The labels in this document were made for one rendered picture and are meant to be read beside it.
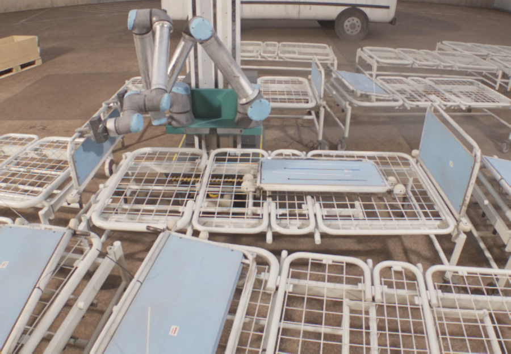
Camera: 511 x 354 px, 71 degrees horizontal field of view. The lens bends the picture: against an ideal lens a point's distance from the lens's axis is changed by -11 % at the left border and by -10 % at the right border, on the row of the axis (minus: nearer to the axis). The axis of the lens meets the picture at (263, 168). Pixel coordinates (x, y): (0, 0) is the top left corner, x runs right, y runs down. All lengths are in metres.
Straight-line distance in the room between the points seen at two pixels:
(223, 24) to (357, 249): 1.74
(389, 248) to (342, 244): 0.32
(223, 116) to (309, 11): 6.72
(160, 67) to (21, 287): 1.24
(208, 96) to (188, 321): 1.73
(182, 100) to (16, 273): 1.50
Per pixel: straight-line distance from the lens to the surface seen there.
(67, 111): 5.35
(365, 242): 2.75
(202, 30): 2.26
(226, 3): 2.73
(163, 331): 1.45
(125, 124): 1.98
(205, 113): 2.85
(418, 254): 2.76
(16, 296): 1.78
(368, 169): 2.42
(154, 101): 2.02
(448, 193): 2.36
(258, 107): 2.44
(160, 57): 2.17
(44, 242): 2.00
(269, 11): 9.19
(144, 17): 2.36
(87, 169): 2.22
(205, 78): 2.85
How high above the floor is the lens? 1.69
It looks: 29 degrees down
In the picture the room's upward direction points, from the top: 1 degrees clockwise
